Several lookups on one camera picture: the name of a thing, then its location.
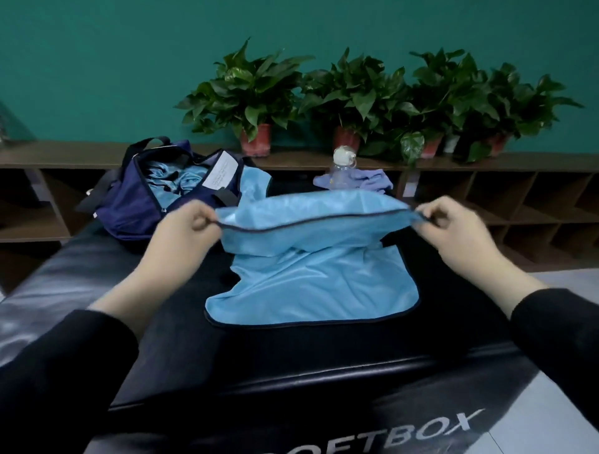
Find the person's right hand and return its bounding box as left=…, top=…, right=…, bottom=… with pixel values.
left=414, top=195, right=509, bottom=286

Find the person's left hand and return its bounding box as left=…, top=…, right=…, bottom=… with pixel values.
left=135, top=200, right=224, bottom=301

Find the navy blue bag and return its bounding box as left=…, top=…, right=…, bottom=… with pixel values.
left=77, top=137, right=254, bottom=243

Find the purple cloth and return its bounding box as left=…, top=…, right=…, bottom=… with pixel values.
left=313, top=167, right=395, bottom=194

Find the clear bottle silver cap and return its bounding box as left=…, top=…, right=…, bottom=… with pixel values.
left=328, top=145, right=359, bottom=191

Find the person's right forearm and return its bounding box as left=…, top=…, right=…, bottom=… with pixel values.
left=477, top=257, right=599, bottom=432

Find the person's left forearm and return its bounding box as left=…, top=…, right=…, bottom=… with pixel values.
left=0, top=266, right=174, bottom=454

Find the wooden shelf cabinet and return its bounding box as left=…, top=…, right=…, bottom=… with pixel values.
left=0, top=140, right=599, bottom=293

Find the black leather bench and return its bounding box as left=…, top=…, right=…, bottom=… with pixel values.
left=0, top=182, right=544, bottom=454

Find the green plant in white pot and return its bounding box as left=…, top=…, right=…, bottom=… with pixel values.
left=397, top=47, right=497, bottom=168

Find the green plant in red pot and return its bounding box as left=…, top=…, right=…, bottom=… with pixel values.
left=468, top=62, right=583, bottom=162
left=176, top=39, right=314, bottom=158
left=299, top=47, right=417, bottom=155

